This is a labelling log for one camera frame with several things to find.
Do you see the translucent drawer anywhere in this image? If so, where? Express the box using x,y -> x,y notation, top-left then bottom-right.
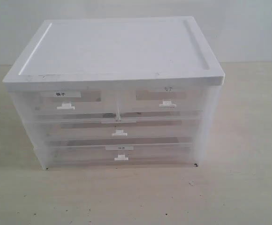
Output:
31,90 -> 118,115
36,119 -> 201,141
41,143 -> 199,168
117,89 -> 203,113

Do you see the key bunch with blue fob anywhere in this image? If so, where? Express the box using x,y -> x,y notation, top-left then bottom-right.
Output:
102,113 -> 116,118

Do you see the white plastic drawer cabinet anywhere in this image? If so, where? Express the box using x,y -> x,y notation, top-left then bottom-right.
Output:
3,16 -> 225,170

